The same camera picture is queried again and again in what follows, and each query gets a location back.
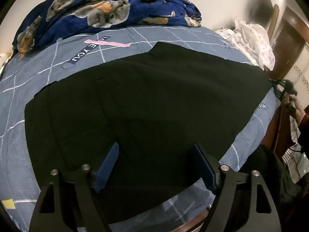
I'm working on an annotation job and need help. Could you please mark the black pants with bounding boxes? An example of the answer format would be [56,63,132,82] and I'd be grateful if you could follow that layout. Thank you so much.
[25,42,271,224]

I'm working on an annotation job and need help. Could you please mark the person's right hand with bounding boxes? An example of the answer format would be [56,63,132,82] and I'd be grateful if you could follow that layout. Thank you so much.
[282,94,305,126]

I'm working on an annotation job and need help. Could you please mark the dark wooden door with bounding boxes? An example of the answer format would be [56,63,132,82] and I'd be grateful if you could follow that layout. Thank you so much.
[269,7,308,79]

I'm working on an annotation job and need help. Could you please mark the white patterned crumpled cloth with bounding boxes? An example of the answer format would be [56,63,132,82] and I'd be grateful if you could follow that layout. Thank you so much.
[216,19,275,71]

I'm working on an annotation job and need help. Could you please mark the blue grid bed sheet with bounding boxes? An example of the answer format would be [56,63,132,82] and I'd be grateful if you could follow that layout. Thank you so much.
[1,26,277,231]

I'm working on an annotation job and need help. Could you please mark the blue dog print blanket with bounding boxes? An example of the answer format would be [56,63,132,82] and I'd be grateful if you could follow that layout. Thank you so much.
[12,0,202,59]

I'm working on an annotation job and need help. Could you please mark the brown wooden bed frame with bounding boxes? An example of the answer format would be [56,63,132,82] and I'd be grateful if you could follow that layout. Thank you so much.
[261,106,294,158]

